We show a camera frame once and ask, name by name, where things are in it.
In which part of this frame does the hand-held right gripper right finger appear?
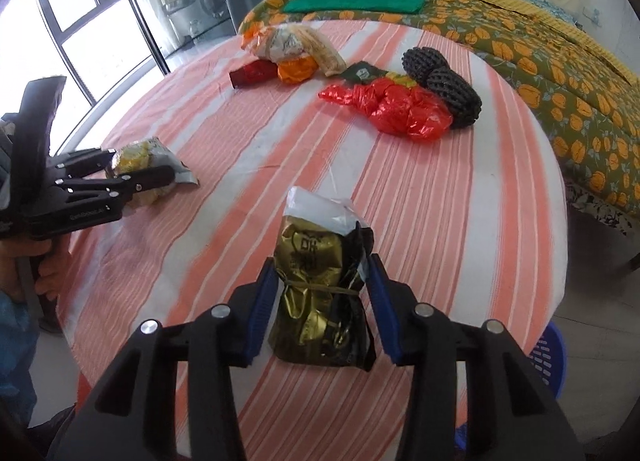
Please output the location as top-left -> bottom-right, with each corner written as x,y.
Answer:
365,252 -> 586,461

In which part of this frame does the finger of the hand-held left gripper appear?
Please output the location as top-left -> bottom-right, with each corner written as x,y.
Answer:
50,148 -> 117,178
55,166 -> 176,204

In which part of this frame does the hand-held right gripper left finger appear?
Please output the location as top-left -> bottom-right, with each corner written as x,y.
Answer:
47,258 -> 278,461

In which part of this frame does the yellow snack packet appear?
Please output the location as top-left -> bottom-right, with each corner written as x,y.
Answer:
102,137 -> 200,206

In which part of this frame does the gold black packet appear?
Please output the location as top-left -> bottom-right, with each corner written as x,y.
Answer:
267,186 -> 377,372

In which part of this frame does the blue mesh waste basket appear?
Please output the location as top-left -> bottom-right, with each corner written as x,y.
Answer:
452,323 -> 567,461

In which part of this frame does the person's left hand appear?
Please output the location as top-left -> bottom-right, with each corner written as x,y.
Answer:
0,236 -> 73,299

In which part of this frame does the orange striped tablecloth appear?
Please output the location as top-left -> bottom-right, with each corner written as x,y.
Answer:
57,18 -> 568,461

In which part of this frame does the orange wrapper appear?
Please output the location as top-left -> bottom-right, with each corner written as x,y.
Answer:
277,56 -> 317,85

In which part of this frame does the red plastic bag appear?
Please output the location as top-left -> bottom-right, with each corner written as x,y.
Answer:
318,78 -> 453,142

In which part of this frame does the cream snack packet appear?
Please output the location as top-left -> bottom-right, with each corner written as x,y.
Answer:
241,23 -> 347,76

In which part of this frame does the black foam net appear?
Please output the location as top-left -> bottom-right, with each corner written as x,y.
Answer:
426,67 -> 482,130
402,47 -> 451,89

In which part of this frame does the dark green packet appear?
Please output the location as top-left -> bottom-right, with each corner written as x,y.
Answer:
342,63 -> 416,89

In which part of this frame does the patterned bed sheet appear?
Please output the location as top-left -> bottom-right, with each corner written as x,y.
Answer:
567,181 -> 640,237

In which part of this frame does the folded green cloth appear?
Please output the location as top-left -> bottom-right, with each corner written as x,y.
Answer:
284,0 -> 426,16

